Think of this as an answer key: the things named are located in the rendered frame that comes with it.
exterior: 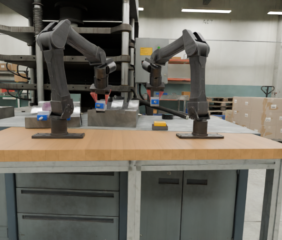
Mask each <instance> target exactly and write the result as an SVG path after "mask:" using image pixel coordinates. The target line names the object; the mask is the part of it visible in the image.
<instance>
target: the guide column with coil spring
mask: <svg viewBox="0 0 282 240"><path fill-rule="evenodd" d="M34 2H36V3H41V0H34ZM34 7H38V8H41V6H40V5H34ZM36 63H37V90H38V102H40V101H44V72H43V51H40V47H39V46H38V45H37V42H36Z"/></svg>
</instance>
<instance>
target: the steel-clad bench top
mask: <svg viewBox="0 0 282 240"><path fill-rule="evenodd" d="M14 115H15V117H10V118H4V119H0V127H25V117H26V116H28V115H30V112H14ZM81 120H82V124H81ZM81 120H80V127H72V128H68V129H96V130H146V131H160V130H152V124H154V121H165V122H166V124H167V126H168V130H163V131H179V132H192V131H193V120H191V119H190V118H189V119H188V120H186V119H184V118H181V117H178V116H173V119H172V120H164V119H162V116H147V115H141V116H140V117H139V120H138V123H137V126H136V128H126V127H92V126H88V114H83V115H81ZM207 121H208V129H207V132H213V133H247V134H261V133H258V132H256V131H253V130H250V129H248V128H245V127H242V126H239V125H237V124H234V123H231V122H228V121H226V120H223V119H220V118H217V117H210V120H207Z"/></svg>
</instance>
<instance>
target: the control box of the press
mask: <svg viewBox="0 0 282 240"><path fill-rule="evenodd" d="M167 45H169V38H135V72H134V78H135V83H137V84H139V95H140V97H141V98H142V100H145V99H144V98H143V96H142V95H141V84H143V85H144V87H145V89H146V82H150V73H149V72H147V71H146V70H144V69H143V68H142V63H143V62H144V61H145V58H151V54H152V53H153V52H154V51H155V50H157V49H160V48H162V47H165V46H167ZM160 66H161V75H162V78H161V81H162V82H164V84H167V81H168V62H166V64H165V66H163V65H160ZM151 97H154V92H153V91H151ZM147 101H148V102H151V101H150V97H149V95H148V94H147ZM145 109H146V114H145V115H147V116H153V108H151V107H148V106H145Z"/></svg>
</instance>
